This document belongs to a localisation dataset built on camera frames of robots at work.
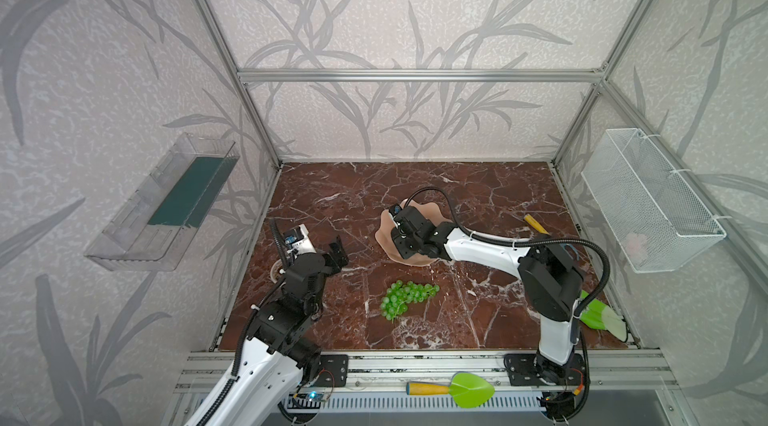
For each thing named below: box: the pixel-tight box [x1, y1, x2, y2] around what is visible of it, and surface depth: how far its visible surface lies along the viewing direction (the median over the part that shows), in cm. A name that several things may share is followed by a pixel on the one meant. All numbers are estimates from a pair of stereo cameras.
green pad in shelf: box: [148, 157, 240, 229], surface depth 70 cm
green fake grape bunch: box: [380, 280, 440, 323], surface depth 84 cm
